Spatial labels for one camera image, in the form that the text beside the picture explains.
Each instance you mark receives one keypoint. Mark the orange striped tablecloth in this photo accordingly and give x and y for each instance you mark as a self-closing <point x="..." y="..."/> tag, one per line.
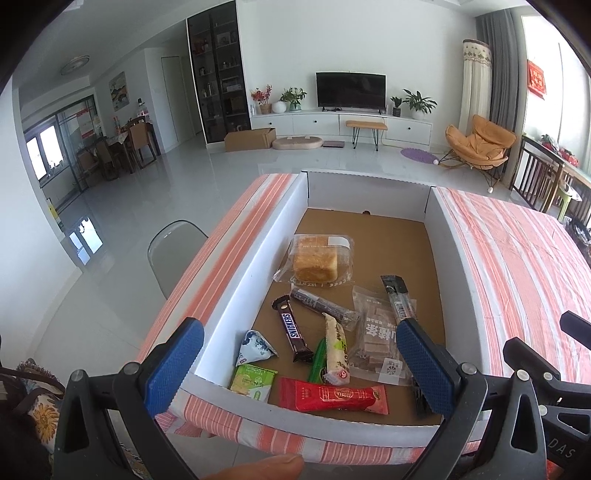
<point x="517" y="258"/>

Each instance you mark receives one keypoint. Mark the red snack packet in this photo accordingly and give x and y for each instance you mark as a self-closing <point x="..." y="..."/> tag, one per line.
<point x="332" y="396"/>

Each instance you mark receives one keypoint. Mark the round white vase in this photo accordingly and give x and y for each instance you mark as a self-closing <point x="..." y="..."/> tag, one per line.
<point x="278" y="107"/>

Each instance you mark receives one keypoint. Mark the black television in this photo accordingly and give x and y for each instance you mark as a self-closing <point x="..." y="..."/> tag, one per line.
<point x="351" y="90"/>

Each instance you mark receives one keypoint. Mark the white television cabinet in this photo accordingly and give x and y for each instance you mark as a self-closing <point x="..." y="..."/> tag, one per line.
<point x="300" y="122"/>

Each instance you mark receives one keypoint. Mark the wooden dining table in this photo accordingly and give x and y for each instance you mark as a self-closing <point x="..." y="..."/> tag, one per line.
<point x="108" y="150"/>

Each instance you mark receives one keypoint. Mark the round ceiling light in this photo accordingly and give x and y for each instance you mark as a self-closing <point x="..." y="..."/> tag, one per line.
<point x="75" y="64"/>

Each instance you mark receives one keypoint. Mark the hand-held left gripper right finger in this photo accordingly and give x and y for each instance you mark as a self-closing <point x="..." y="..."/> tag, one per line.
<point x="425" y="364"/>

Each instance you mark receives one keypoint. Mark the grey curtain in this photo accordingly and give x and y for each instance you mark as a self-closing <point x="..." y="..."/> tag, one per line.
<point x="505" y="64"/>

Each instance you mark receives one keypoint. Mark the black snack packet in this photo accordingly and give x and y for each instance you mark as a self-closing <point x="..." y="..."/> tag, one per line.
<point x="397" y="295"/>

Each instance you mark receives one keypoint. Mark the person's left hand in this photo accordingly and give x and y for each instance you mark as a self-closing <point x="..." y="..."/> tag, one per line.
<point x="263" y="468"/>

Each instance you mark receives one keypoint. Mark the red wall hanging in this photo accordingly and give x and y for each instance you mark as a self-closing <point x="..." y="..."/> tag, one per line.
<point x="537" y="78"/>

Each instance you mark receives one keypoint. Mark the green cracker packet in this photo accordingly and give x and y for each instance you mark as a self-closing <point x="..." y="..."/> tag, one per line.
<point x="251" y="381"/>

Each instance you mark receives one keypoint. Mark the grey transparent chair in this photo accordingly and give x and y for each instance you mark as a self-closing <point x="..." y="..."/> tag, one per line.
<point x="178" y="249"/>

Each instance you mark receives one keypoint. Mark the floral patterned cloth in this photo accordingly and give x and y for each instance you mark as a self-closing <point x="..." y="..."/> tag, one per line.
<point x="44" y="415"/>

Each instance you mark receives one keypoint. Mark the wooden dining chair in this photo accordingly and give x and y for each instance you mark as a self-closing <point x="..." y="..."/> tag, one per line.
<point x="143" y="143"/>

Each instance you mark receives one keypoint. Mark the purple round floor mat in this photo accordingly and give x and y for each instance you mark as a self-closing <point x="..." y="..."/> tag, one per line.
<point x="415" y="154"/>

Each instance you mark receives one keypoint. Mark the green sausage stick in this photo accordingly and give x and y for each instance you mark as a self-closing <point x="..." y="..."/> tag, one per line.
<point x="317" y="362"/>

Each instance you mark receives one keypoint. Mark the dark floor scale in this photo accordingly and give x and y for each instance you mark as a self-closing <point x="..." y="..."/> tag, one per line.
<point x="333" y="144"/>

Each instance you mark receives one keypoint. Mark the wooden bench with black legs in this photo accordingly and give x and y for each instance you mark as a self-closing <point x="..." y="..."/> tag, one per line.
<point x="367" y="124"/>

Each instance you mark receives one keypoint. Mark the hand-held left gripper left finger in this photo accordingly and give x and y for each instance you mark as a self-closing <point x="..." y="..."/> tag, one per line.
<point x="173" y="364"/>

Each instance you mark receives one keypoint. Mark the brown cardboard box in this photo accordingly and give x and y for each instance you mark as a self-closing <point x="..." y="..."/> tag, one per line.
<point x="249" y="139"/>

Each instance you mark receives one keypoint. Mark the covered standing air conditioner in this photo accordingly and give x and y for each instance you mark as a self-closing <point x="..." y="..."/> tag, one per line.
<point x="475" y="83"/>

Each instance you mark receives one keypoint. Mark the large green potted plant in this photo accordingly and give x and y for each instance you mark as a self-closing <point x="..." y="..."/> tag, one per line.
<point x="418" y="104"/>

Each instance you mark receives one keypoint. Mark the cream long snack packet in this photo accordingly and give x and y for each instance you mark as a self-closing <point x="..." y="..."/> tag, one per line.
<point x="337" y="350"/>

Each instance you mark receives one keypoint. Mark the small potted plant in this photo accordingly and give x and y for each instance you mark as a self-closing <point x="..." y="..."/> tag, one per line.
<point x="396" y="107"/>

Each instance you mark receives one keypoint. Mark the red flowers in vase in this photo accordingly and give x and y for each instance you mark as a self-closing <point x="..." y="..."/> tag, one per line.
<point x="262" y="99"/>

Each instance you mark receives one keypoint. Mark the white blue triangular packet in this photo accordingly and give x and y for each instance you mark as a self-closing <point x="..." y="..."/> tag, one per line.
<point x="256" y="350"/>

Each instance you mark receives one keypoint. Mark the yellow green stool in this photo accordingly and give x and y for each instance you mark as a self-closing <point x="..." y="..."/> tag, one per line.
<point x="568" y="198"/>

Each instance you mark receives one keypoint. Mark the bread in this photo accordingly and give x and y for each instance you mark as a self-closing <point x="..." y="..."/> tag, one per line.
<point x="314" y="263"/>

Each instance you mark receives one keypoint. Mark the orange rocking chair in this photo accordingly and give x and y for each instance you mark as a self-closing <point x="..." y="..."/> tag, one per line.
<point x="480" y="143"/>

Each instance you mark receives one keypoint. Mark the brown chocolate bar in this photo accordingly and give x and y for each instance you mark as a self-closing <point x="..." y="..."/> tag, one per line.
<point x="291" y="327"/>

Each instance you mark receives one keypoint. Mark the white cardboard box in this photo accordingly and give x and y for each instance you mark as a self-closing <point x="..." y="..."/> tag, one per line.
<point x="369" y="230"/>

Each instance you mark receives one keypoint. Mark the framed wall painting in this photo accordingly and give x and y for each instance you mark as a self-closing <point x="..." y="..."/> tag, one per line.
<point x="118" y="91"/>

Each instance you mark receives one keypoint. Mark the bushy green potted plant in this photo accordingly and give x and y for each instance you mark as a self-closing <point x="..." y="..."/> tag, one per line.
<point x="293" y="98"/>

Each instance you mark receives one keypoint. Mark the dark wooden chair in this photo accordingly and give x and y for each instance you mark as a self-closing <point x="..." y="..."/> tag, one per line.
<point x="533" y="173"/>

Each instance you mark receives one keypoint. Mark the beige oval floor pad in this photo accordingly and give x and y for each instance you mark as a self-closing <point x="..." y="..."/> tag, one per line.
<point x="298" y="143"/>

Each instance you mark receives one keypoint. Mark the glass balcony door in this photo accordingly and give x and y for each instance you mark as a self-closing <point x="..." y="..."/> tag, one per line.
<point x="60" y="143"/>

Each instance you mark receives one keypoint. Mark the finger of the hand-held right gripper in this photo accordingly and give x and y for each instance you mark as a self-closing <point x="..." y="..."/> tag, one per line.
<point x="531" y="360"/>
<point x="576" y="324"/>

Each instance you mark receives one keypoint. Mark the clear bag of brown bars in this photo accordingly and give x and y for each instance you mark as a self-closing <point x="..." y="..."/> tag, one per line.
<point x="374" y="341"/>

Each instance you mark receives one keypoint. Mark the black glass display cabinet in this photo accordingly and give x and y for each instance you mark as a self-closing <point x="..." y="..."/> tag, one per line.
<point x="219" y="74"/>

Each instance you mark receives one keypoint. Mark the dark grey snack bar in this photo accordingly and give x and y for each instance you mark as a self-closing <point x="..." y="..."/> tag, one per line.
<point x="323" y="307"/>

